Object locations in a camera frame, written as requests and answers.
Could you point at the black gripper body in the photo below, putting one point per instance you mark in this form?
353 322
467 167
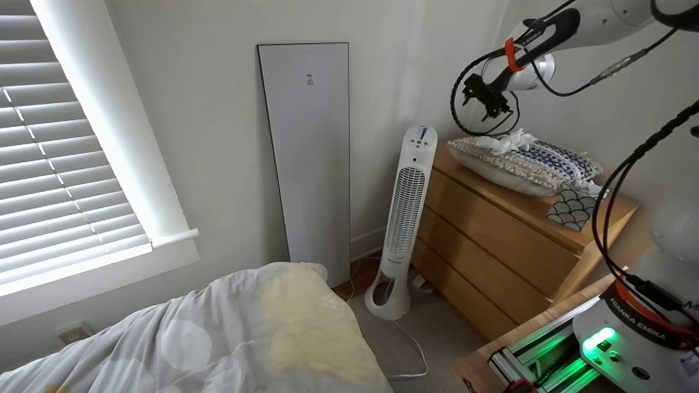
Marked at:
485 91

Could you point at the white towel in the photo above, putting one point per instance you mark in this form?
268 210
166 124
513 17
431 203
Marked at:
509 143

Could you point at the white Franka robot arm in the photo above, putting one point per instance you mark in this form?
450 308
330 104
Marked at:
641 335

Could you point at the white tower fan heater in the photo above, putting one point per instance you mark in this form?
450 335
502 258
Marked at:
405 210

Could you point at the blue white patterned rug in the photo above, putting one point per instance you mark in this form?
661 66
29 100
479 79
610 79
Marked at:
532 167

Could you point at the white tissue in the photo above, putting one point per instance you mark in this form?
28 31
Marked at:
592 189

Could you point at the scale pattern tissue box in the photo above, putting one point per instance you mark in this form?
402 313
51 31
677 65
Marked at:
570 209

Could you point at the wooden dresser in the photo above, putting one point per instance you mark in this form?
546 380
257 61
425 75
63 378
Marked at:
494 248

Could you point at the tall white panel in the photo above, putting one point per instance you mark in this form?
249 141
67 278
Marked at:
308 160

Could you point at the bed with yellow bedding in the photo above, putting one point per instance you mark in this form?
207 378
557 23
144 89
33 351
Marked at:
220 342

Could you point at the white window blinds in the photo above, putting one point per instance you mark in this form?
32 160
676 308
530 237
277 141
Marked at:
57 160
131 146

